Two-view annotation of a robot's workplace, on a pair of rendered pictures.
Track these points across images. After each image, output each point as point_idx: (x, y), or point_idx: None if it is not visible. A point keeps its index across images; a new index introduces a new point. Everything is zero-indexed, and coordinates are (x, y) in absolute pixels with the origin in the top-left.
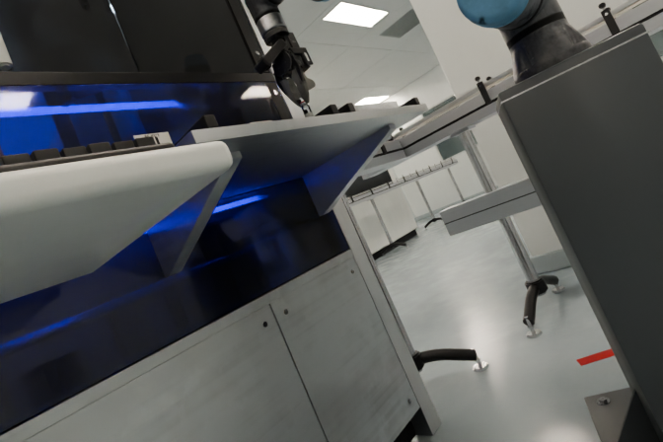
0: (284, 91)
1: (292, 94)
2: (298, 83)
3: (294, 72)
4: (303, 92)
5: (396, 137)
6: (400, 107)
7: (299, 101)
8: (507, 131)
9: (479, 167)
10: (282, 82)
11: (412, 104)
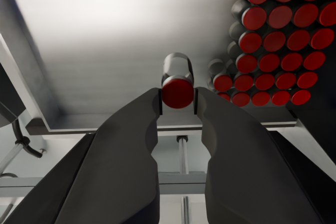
0: (280, 150)
1: (209, 114)
2: (125, 134)
3: (92, 210)
4: (134, 99)
5: None
6: (3, 66)
7: (194, 101)
8: (16, 93)
9: (184, 220)
10: (292, 218)
11: (35, 120)
